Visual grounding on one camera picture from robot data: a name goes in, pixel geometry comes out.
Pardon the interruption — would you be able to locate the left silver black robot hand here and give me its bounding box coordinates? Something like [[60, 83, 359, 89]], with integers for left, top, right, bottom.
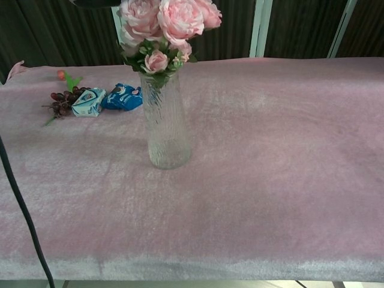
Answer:
[[69, 0, 121, 7]]

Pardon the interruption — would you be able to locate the white blue snack box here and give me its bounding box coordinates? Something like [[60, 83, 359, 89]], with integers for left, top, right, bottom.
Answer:
[[71, 87, 107, 118]]

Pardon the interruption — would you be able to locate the pink plush table cloth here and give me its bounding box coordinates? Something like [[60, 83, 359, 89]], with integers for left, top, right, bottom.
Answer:
[[0, 56, 384, 281]]

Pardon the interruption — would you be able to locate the clear textured glass vase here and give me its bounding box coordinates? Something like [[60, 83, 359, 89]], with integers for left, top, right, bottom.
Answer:
[[137, 67, 193, 170]]

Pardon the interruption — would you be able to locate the black cable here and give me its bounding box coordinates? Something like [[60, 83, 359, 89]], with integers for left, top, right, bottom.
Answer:
[[0, 135, 56, 288]]

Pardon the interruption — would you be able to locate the dark pleated curtain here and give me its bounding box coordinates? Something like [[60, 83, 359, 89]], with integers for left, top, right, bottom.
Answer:
[[0, 0, 384, 85]]

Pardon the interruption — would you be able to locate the blue Oreo cookie packet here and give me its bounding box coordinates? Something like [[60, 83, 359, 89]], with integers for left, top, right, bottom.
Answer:
[[100, 83, 143, 112]]

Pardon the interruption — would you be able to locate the small red flower bud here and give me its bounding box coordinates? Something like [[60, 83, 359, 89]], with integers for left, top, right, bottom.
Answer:
[[44, 70, 83, 127]]

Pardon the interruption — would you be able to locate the pink rose bouquet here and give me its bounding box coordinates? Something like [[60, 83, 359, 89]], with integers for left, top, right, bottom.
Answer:
[[116, 0, 223, 104]]

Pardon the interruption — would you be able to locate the dark red grape bunch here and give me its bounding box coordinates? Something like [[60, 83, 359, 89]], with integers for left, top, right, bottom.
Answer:
[[41, 85, 91, 117]]

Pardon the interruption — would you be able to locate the white frame post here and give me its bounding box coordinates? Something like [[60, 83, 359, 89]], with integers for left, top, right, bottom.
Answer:
[[249, 0, 274, 58], [326, 0, 358, 59], [109, 5, 136, 65]]

